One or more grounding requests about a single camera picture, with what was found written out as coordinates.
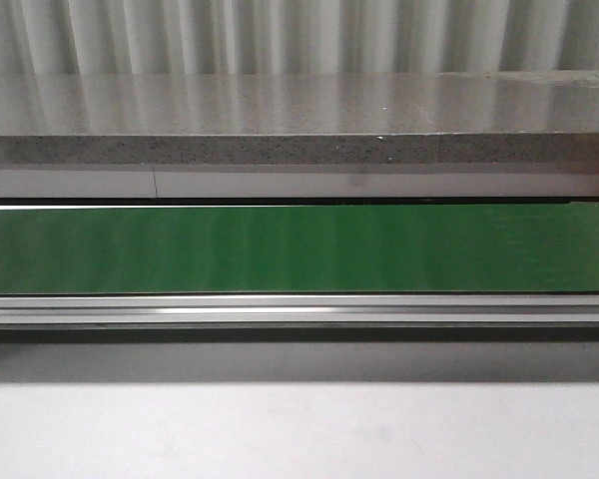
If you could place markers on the grey speckled stone counter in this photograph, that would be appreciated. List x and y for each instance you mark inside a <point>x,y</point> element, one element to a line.
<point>204,138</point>

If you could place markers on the green conveyor belt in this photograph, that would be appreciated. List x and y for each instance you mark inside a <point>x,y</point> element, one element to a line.
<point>310,249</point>

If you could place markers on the white pleated curtain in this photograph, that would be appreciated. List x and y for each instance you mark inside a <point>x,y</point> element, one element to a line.
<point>275,37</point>

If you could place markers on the aluminium conveyor side rail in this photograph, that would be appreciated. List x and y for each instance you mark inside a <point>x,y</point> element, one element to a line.
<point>289,310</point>

